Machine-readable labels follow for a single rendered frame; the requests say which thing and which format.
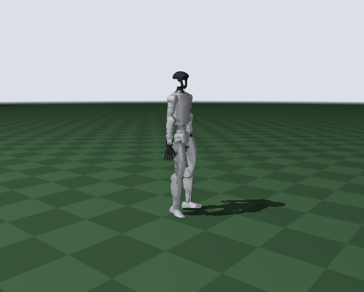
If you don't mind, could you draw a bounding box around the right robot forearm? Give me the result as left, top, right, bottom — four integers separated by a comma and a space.
166, 117, 174, 145

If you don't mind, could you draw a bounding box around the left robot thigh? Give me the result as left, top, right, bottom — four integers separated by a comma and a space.
184, 136, 197, 178

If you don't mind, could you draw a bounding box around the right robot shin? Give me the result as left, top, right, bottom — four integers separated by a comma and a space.
171, 175, 182, 210

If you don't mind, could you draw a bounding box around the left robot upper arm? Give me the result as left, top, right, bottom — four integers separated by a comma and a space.
190, 94, 193, 120

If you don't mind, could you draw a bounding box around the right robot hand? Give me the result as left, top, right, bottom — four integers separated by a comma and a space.
164, 140, 176, 160

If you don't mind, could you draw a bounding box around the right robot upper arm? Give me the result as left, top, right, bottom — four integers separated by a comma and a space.
167, 94, 178, 124

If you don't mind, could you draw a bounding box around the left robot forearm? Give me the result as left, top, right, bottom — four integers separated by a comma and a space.
186, 119, 193, 135

